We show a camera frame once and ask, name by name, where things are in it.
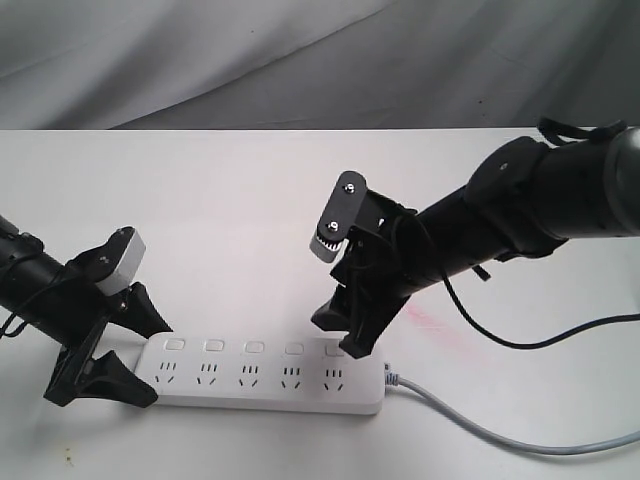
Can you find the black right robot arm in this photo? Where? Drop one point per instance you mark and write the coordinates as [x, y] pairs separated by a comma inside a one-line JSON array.
[[525, 200]]

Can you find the grey backdrop cloth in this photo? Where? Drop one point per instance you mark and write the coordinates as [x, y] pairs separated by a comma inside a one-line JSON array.
[[317, 64]]

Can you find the white power strip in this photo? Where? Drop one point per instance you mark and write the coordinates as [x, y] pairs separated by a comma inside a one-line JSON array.
[[307, 375]]

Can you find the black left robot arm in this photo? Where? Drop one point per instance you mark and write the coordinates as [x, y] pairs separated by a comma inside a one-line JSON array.
[[26, 269]]

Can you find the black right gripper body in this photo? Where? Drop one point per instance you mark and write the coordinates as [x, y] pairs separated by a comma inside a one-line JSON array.
[[398, 262]]

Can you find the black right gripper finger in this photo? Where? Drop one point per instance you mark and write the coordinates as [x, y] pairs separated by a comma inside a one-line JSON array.
[[340, 312], [369, 319]]

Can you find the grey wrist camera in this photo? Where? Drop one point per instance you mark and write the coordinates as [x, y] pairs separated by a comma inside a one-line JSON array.
[[351, 208], [113, 265]]

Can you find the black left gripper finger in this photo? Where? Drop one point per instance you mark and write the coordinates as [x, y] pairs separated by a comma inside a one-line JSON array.
[[133, 310], [108, 378]]

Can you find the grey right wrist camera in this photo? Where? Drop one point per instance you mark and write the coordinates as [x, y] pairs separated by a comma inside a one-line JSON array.
[[351, 208]]

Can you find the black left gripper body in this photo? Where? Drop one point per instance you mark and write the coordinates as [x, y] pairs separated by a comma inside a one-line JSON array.
[[75, 313]]

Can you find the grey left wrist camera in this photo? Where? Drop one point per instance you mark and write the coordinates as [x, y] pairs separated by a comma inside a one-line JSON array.
[[113, 265]]

